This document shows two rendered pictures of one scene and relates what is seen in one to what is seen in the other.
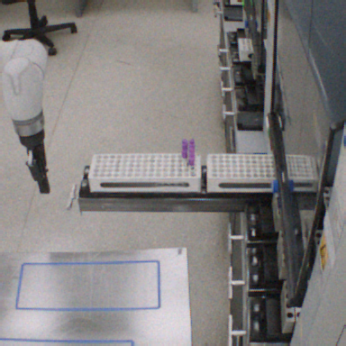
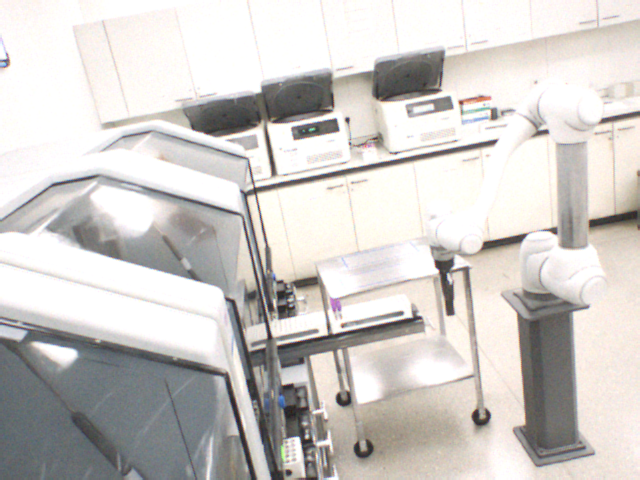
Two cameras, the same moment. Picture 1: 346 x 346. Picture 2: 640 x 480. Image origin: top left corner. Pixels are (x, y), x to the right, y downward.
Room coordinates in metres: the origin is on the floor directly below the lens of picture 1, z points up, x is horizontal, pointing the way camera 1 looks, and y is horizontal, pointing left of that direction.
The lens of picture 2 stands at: (3.08, -0.45, 1.85)
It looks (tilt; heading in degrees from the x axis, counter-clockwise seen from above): 19 degrees down; 170
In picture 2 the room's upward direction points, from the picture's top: 11 degrees counter-clockwise
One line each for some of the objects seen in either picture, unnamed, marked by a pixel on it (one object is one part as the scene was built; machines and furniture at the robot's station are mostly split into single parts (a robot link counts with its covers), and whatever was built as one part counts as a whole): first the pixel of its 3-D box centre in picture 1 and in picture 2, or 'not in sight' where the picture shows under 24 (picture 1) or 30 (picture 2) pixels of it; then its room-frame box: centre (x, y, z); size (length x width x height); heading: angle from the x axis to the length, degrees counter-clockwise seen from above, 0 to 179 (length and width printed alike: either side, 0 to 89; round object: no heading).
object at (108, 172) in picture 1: (145, 174); (369, 315); (1.14, 0.01, 0.83); 0.30 x 0.10 x 0.06; 83
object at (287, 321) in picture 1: (286, 308); not in sight; (0.64, -0.28, 0.85); 0.12 x 0.02 x 0.06; 171
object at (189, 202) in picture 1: (195, 188); (336, 335); (1.12, -0.13, 0.78); 0.73 x 0.14 x 0.09; 82
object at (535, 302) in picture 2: not in sight; (540, 289); (1.11, 0.72, 0.73); 0.22 x 0.18 x 0.06; 172
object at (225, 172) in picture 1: (259, 175); (286, 332); (1.09, -0.31, 0.83); 0.30 x 0.10 x 0.06; 82
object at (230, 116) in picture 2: not in sight; (228, 136); (-1.52, -0.21, 1.22); 0.62 x 0.56 x 0.64; 170
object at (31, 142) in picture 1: (32, 141); (444, 268); (1.18, 0.30, 0.96); 0.08 x 0.07 x 0.09; 172
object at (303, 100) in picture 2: not in sight; (303, 118); (-1.44, 0.36, 1.24); 0.62 x 0.56 x 0.69; 173
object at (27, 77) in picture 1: (22, 84); (440, 222); (1.19, 0.30, 1.14); 0.13 x 0.11 x 0.16; 1
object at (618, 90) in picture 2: not in sight; (626, 89); (-1.28, 3.05, 0.95); 0.25 x 0.11 x 0.10; 78
